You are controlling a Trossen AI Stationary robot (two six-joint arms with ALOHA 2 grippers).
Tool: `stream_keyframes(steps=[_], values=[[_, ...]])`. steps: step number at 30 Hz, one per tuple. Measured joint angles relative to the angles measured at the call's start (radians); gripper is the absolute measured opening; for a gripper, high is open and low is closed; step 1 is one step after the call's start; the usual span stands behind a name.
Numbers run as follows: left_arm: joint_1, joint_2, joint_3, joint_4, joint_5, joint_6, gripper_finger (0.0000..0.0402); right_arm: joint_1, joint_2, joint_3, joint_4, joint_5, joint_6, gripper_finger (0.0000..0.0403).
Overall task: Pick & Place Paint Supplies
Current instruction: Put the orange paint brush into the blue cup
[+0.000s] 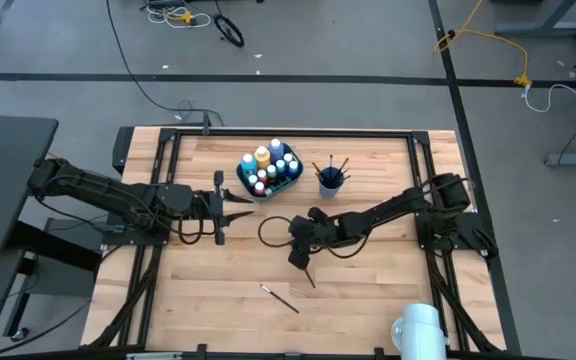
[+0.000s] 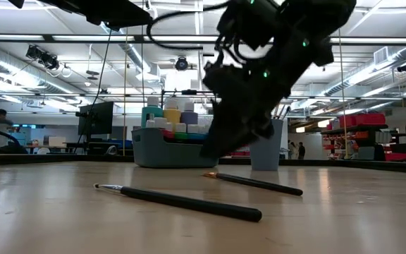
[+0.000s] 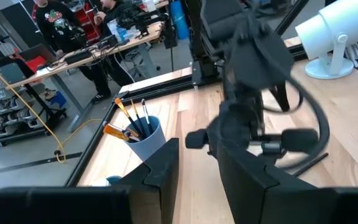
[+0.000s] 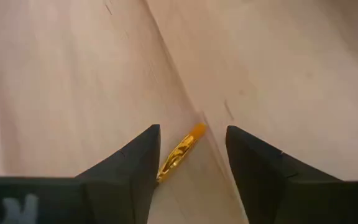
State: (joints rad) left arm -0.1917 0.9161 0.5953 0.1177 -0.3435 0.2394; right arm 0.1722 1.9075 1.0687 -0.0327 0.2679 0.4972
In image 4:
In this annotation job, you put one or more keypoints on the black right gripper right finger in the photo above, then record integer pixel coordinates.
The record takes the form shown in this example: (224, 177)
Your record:
(275, 193)

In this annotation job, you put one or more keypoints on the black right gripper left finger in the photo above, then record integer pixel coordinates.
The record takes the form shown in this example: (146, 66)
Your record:
(120, 193)

